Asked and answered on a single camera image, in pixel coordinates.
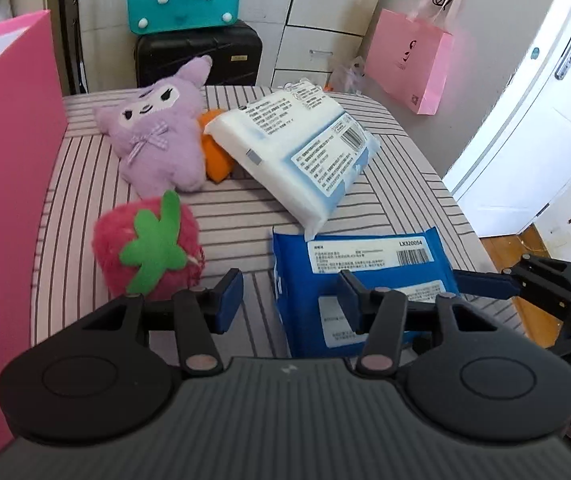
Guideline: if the purple plush toy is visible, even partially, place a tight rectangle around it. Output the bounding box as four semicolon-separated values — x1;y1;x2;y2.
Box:
94;55;214;196

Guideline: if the strawberry plush toy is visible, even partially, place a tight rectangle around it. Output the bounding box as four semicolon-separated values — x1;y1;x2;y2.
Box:
93;190;206;303

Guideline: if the grey wardrobe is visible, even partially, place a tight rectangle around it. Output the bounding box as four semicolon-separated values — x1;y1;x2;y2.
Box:
78;0;466;96

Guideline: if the pink cardboard box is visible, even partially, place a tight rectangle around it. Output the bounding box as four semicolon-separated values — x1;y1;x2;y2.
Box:
0;10;69;466

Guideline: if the pink paper bag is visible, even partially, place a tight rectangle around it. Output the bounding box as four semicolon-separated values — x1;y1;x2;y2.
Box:
363;0;461;116

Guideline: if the striped table cloth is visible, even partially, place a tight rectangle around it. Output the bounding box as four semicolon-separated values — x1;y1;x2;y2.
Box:
30;85;526;361

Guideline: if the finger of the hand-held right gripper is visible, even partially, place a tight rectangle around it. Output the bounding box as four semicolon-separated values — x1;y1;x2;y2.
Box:
453;254;571;312

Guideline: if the blue wipes pack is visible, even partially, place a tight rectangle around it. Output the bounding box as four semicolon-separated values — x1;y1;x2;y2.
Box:
272;226;461;361

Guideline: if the white plastic bag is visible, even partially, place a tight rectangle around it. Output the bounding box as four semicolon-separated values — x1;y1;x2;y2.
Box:
330;55;366;93

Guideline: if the black suitcase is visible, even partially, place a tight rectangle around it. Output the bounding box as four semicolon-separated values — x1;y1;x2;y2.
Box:
134;20;264;88

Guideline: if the white door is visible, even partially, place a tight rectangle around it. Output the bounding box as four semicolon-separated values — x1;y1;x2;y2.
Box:
443;0;571;238

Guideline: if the orange plush toy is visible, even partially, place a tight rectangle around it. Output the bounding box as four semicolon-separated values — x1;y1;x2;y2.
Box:
200;109;236;182

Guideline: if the black clothes rack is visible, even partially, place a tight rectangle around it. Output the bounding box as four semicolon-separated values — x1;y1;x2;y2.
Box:
63;0;89;96

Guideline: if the white wipes pack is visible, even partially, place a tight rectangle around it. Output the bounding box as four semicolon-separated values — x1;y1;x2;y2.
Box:
202;79;382;241

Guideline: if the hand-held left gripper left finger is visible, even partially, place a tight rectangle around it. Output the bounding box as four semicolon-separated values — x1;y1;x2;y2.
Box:
80;267;245;376

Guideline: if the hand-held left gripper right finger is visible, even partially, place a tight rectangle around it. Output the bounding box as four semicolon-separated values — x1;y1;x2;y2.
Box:
339;269;503;376

